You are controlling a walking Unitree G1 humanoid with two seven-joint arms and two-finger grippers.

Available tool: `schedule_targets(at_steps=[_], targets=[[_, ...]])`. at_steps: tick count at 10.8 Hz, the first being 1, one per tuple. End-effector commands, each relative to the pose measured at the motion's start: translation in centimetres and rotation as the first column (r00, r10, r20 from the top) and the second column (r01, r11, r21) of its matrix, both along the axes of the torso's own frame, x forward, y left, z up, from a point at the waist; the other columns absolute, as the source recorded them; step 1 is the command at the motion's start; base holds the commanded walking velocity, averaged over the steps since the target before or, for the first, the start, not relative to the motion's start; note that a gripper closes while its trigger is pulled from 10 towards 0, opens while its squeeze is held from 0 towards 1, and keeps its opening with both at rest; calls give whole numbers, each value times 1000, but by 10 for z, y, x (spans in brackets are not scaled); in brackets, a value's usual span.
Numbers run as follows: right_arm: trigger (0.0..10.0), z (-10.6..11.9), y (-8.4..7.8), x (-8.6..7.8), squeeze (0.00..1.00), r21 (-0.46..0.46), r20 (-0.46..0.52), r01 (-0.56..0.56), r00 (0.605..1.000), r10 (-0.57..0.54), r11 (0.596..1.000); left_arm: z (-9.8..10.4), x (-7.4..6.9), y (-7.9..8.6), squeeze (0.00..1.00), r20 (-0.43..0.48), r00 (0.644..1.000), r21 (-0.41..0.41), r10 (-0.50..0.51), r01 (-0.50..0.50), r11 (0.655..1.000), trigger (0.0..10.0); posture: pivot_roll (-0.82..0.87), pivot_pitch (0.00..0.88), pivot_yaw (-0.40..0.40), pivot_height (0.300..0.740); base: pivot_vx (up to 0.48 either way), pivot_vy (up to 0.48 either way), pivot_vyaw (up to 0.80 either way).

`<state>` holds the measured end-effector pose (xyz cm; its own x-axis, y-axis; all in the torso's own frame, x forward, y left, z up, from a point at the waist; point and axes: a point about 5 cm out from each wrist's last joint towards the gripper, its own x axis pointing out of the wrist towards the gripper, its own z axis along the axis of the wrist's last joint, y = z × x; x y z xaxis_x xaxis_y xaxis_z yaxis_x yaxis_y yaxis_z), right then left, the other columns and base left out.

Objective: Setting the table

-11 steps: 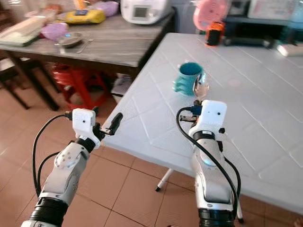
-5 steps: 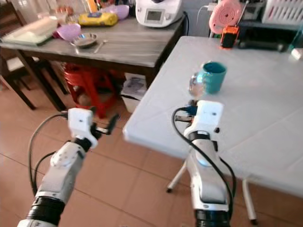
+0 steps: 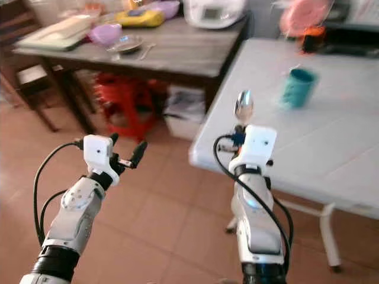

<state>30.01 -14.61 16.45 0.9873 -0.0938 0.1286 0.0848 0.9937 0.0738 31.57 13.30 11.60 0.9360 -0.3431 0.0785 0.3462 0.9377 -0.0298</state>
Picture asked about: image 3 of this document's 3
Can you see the silver metal spoon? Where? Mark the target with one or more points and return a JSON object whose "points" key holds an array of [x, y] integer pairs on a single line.
{"points": [[243, 106]]}

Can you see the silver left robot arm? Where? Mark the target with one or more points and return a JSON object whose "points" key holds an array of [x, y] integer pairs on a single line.
{"points": [[74, 213]]}

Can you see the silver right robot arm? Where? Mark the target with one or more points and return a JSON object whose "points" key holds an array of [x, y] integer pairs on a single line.
{"points": [[257, 222]]}

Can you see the red plastic stool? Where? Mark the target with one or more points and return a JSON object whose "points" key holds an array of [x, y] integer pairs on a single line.
{"points": [[124, 103]]}

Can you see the white storage box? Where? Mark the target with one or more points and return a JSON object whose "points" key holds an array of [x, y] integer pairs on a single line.
{"points": [[183, 112]]}

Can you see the teal plastic cup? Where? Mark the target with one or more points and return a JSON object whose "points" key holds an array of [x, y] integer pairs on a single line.
{"points": [[298, 87]]}

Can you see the white folding table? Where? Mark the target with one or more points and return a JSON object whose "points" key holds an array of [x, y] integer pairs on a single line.
{"points": [[320, 142]]}

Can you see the small metal spoon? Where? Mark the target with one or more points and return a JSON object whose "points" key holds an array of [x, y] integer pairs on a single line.
{"points": [[145, 52]]}

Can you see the clear glass dish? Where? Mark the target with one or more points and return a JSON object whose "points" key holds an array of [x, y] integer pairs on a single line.
{"points": [[126, 44]]}

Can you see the dark wooden table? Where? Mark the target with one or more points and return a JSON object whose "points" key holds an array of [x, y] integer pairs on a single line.
{"points": [[177, 56]]}

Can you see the small purple bowl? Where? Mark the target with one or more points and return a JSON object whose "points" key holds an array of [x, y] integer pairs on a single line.
{"points": [[105, 34]]}

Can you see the brown wooden chair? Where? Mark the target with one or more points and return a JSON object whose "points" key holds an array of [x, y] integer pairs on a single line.
{"points": [[23, 65]]}

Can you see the white rectangular tray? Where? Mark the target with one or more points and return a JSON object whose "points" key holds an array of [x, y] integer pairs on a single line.
{"points": [[53, 34]]}

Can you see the yellow container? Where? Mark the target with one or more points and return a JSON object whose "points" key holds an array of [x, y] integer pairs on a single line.
{"points": [[139, 18]]}

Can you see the orange and black object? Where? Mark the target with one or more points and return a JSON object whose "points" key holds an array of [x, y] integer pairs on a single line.
{"points": [[312, 39]]}

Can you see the white rice cooker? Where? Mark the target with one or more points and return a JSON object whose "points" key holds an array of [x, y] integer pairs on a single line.
{"points": [[215, 13]]}

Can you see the pink round plate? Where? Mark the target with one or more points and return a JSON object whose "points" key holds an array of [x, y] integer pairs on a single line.
{"points": [[305, 16]]}

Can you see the large purple bowl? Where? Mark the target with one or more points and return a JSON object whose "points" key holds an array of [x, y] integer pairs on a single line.
{"points": [[164, 8]]}

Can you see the black appliance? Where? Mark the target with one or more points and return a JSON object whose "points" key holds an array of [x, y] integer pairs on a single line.
{"points": [[352, 36]]}

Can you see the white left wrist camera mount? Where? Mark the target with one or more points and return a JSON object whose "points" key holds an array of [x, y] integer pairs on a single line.
{"points": [[96, 152]]}

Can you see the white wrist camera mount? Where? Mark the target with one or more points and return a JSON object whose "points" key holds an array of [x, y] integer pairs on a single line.
{"points": [[96, 152], [257, 145]]}

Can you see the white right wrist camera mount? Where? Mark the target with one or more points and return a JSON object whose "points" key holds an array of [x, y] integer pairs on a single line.
{"points": [[257, 145]]}

